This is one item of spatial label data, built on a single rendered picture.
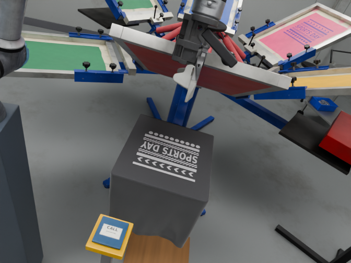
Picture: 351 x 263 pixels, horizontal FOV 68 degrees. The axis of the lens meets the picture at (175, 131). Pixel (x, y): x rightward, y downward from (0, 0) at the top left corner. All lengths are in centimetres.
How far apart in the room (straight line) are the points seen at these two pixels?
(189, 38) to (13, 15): 53
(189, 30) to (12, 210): 100
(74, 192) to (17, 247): 85
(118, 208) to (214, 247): 108
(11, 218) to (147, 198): 57
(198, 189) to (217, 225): 116
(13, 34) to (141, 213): 90
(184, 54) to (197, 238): 175
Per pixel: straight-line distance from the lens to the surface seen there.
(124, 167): 121
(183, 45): 66
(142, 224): 143
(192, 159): 133
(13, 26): 97
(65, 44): 220
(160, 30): 235
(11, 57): 102
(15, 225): 139
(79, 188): 233
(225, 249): 226
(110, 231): 100
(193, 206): 121
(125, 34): 88
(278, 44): 268
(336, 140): 177
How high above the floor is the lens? 185
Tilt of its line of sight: 38 degrees down
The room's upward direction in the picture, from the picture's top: 17 degrees clockwise
